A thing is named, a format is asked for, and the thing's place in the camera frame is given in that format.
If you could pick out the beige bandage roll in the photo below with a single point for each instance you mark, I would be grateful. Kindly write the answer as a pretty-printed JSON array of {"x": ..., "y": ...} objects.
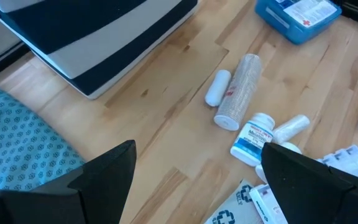
[{"x": 238, "y": 93}]

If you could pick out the white weekly pill organizer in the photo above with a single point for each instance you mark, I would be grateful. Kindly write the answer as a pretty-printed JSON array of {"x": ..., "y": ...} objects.
[{"x": 350, "y": 161}]

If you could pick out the blue patterned folded cloth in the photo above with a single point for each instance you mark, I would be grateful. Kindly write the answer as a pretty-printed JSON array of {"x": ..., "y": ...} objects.
[{"x": 17, "y": 140}]

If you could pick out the blue first aid kit box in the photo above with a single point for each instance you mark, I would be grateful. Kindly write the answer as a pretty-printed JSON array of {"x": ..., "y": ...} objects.
[{"x": 294, "y": 28}]

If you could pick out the white printed bandage pack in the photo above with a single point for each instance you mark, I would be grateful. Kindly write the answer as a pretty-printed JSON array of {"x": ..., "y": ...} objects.
[{"x": 232, "y": 211}]

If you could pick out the white bottle blue label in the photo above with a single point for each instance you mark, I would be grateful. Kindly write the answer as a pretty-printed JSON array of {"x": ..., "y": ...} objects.
[{"x": 250, "y": 140}]

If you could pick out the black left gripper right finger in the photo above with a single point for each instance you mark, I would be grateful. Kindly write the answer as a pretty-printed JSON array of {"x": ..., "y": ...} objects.
[{"x": 315, "y": 193}]

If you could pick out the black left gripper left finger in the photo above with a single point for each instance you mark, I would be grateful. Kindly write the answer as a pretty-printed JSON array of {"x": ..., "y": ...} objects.
[{"x": 104, "y": 186}]

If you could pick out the navy white striped fabric basket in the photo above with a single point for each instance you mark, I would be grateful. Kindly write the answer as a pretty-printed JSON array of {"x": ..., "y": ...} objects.
[{"x": 89, "y": 37}]

